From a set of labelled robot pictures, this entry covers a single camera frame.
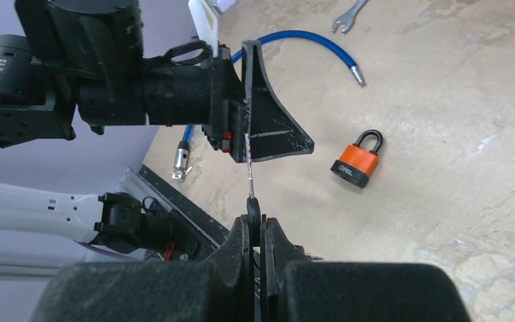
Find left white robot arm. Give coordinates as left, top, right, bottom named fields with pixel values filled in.
left=0, top=1, right=314, bottom=260

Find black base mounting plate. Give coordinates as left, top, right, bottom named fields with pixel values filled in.
left=135, top=165, right=229, bottom=260

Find small silver cable lock keys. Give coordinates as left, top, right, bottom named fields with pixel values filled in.
left=172, top=166, right=192, bottom=182

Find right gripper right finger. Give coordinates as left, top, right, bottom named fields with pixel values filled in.
left=260, top=217, right=308, bottom=321

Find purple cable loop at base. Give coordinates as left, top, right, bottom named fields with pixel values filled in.
left=75, top=241, right=161, bottom=264

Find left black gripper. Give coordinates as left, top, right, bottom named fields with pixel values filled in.
left=144, top=40, right=314, bottom=163

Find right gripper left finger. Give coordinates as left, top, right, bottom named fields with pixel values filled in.
left=209, top=215, right=255, bottom=321

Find black head padlock keys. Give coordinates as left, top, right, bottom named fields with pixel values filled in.
left=244, top=133, right=262, bottom=247

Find silver open end wrench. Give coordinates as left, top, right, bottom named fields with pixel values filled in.
left=331, top=0, right=368, bottom=34

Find orange black padlock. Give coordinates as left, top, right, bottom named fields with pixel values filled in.
left=331, top=129, right=384, bottom=189

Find blue cable lock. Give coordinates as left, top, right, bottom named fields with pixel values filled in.
left=172, top=30, right=367, bottom=183

